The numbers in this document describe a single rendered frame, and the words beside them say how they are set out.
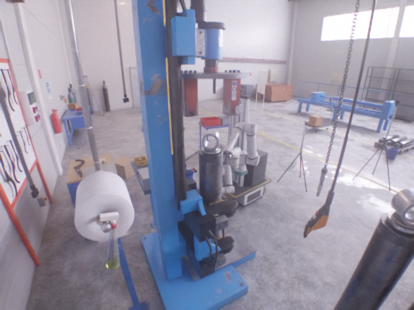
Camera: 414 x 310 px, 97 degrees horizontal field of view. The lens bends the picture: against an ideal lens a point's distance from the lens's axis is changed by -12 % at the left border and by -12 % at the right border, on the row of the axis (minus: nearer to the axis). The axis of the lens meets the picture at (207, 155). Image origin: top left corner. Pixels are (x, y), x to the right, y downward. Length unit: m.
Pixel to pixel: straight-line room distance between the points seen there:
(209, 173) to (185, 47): 1.03
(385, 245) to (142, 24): 1.82
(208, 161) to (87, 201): 1.06
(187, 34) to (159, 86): 0.38
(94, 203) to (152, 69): 0.89
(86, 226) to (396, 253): 1.50
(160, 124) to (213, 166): 0.59
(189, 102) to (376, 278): 1.59
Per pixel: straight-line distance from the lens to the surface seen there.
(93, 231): 1.11
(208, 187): 1.89
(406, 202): 1.30
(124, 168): 4.51
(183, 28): 1.33
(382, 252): 1.42
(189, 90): 1.57
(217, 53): 1.63
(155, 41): 1.47
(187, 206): 1.70
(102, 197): 1.01
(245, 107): 3.03
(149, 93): 1.46
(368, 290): 1.61
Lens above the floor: 2.18
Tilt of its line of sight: 24 degrees down
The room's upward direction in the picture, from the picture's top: straight up
